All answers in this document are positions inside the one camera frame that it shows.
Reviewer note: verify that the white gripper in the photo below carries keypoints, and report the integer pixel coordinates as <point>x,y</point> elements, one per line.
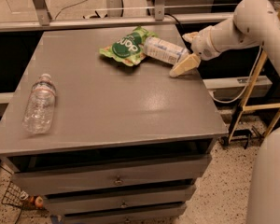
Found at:
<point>202,46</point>

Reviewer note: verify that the white labelled water bottle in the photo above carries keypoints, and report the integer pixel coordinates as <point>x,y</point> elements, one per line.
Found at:
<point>164,51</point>

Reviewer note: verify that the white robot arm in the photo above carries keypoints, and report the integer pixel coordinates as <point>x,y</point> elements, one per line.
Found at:
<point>254,23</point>

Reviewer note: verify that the green rice chip bag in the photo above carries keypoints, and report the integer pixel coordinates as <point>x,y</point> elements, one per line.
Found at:
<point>129,50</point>

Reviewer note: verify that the clear plastic water bottle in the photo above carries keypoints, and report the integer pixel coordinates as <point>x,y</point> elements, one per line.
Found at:
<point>39,111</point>

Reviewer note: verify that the grey drawer cabinet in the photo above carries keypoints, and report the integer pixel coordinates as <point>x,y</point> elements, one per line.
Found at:
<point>126,143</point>

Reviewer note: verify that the grey metal railing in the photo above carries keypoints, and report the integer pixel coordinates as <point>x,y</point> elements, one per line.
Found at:
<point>37,15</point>

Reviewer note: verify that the wire basket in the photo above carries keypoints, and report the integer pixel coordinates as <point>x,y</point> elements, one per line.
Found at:
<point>14,196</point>

